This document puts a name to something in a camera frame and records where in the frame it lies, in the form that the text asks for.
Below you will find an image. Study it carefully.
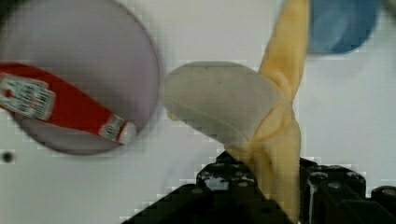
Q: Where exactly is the red ketchup bottle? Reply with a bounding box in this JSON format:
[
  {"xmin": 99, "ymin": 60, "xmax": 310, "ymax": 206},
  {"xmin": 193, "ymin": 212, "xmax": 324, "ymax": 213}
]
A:
[{"xmin": 1, "ymin": 63, "xmax": 137, "ymax": 145}]

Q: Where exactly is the grey round plate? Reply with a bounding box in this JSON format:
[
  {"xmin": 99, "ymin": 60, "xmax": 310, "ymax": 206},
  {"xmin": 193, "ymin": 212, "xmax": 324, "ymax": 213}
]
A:
[{"xmin": 1, "ymin": 0, "xmax": 161, "ymax": 155}]

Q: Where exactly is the blue round cup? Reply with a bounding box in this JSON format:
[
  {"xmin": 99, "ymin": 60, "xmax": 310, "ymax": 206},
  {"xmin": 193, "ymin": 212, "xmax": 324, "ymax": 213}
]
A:
[{"xmin": 308, "ymin": 0, "xmax": 379, "ymax": 54}]

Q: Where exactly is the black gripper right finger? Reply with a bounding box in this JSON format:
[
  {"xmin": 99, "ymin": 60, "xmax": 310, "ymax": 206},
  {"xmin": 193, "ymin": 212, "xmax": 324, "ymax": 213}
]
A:
[{"xmin": 300, "ymin": 158, "xmax": 396, "ymax": 224}]

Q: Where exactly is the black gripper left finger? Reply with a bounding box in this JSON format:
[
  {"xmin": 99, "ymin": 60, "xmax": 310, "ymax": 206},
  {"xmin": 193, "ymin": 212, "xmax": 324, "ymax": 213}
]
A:
[{"xmin": 121, "ymin": 152, "xmax": 292, "ymax": 224}]

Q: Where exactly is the peeled toy banana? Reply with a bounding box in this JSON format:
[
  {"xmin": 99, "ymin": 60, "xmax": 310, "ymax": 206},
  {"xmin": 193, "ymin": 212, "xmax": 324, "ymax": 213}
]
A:
[{"xmin": 160, "ymin": 0, "xmax": 310, "ymax": 223}]

